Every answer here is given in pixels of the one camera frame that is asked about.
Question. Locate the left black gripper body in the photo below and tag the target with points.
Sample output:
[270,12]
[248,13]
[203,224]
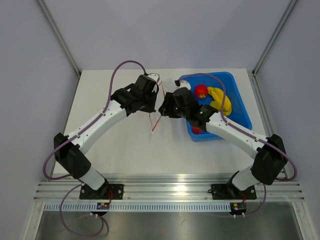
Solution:
[148,105]

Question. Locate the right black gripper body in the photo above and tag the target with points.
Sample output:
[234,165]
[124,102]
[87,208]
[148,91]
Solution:
[174,111]

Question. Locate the yellow banana bunch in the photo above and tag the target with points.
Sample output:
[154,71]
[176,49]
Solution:
[220,99]

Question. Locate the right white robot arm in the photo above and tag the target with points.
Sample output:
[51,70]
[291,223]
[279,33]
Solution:
[268,153]

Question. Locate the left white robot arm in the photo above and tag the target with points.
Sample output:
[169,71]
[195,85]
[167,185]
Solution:
[72,148]

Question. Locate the red apple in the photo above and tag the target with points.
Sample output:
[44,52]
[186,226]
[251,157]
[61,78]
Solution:
[201,91]

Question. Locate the blue plastic bin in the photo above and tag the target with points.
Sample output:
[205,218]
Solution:
[225,81]

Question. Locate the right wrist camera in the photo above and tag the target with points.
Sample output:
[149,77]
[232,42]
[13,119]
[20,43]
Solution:
[182,84]

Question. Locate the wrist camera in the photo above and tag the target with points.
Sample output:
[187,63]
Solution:
[154,76]
[182,84]

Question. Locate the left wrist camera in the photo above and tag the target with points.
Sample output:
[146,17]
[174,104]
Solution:
[154,76]

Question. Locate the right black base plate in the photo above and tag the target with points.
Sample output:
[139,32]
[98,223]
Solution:
[224,191]

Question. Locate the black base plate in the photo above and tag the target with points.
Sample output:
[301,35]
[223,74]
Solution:
[224,191]
[106,192]

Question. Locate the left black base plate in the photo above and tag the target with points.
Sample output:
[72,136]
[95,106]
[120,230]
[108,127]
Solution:
[106,192]

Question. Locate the left frame post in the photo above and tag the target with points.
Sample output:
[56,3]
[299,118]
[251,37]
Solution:
[58,35]

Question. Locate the frame post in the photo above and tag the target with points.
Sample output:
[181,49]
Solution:
[275,35]
[58,35]

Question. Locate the aluminium rail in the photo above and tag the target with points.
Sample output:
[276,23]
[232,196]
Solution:
[168,188]

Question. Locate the white slotted cable duct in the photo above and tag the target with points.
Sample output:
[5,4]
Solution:
[212,207]

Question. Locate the right frame post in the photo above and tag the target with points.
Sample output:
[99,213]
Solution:
[275,35]

